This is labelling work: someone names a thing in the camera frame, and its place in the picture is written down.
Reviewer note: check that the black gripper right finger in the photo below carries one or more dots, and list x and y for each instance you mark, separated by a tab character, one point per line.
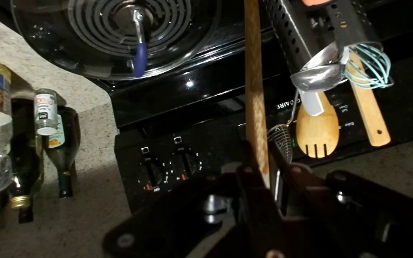
359	220

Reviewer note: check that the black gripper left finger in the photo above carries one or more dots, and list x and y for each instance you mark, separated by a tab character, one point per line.
192	217

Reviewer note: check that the wooden slotted spoon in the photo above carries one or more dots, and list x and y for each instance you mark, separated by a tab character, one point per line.
317	134

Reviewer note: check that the black stove knob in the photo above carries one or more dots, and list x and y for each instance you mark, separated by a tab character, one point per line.
151	173
187	163

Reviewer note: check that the wooden spatula with hole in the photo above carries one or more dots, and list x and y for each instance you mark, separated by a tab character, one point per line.
372	115

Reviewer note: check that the black electric stove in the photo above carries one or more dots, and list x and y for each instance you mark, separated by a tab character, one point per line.
192	95

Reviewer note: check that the green glass bottle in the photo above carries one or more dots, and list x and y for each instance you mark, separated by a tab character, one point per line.
65	158

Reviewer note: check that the shiny metal ladle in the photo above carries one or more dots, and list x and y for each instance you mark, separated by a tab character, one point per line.
318	77

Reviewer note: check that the teal whisk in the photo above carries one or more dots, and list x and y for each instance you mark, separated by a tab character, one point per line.
387	72

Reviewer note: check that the dark bottle with gold foil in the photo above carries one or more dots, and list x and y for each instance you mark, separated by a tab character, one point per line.
25	163

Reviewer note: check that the small white label spice jar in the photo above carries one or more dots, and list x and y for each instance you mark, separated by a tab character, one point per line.
46	113

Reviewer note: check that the perforated metal utensil holder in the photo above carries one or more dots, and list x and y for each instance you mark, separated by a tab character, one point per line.
301	29

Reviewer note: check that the large black coil burner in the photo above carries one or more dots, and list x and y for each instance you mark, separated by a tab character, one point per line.
86	24

